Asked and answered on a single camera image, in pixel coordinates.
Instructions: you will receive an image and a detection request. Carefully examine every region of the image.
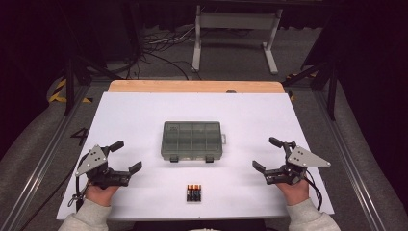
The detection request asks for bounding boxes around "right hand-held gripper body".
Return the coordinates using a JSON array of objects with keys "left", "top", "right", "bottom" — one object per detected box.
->
[{"left": 264, "top": 141, "right": 332, "bottom": 187}]

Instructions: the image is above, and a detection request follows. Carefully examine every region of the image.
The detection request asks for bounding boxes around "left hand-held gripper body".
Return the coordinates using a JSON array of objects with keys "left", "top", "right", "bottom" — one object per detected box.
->
[{"left": 75, "top": 144, "right": 131, "bottom": 191}]

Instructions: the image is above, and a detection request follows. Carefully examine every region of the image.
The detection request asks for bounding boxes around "clear plastic compartment storage box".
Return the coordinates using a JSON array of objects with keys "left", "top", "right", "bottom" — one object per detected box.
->
[{"left": 161, "top": 120, "right": 227, "bottom": 164}]

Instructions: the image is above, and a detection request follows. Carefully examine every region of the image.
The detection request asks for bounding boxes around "person's right hand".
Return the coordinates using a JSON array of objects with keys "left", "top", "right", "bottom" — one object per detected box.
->
[{"left": 276, "top": 177, "right": 311, "bottom": 206}]

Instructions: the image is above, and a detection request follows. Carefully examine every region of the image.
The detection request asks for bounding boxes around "person's left hand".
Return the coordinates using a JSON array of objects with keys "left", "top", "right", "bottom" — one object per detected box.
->
[{"left": 85, "top": 183, "right": 121, "bottom": 207}]

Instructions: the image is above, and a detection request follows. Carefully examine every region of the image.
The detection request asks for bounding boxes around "yellow and black floor tape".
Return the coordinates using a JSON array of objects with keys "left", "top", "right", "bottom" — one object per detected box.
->
[{"left": 47, "top": 78, "right": 94, "bottom": 104}]

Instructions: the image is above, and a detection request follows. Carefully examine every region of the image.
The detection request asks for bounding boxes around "black metal stand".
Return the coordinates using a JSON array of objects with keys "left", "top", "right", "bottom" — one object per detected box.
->
[
  {"left": 62, "top": 54, "right": 123, "bottom": 116},
  {"left": 282, "top": 61, "right": 338, "bottom": 121}
]

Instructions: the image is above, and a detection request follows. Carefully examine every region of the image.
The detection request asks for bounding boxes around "white metal stand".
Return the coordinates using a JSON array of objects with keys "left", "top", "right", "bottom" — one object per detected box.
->
[{"left": 191, "top": 4, "right": 284, "bottom": 75}]

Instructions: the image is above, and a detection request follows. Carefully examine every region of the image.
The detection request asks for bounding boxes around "right hand-held gripper cable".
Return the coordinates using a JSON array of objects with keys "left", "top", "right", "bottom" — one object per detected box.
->
[{"left": 304, "top": 169, "right": 323, "bottom": 212}]

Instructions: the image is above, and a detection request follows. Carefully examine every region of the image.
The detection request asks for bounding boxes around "aluminium floor rail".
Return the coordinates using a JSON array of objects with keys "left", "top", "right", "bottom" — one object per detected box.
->
[
  {"left": 0, "top": 85, "right": 94, "bottom": 231},
  {"left": 312, "top": 90, "right": 389, "bottom": 231}
]

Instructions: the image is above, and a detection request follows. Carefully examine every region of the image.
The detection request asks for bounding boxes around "bundle of floor cables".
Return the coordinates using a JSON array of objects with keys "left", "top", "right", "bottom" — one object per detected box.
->
[{"left": 128, "top": 27, "right": 201, "bottom": 81}]

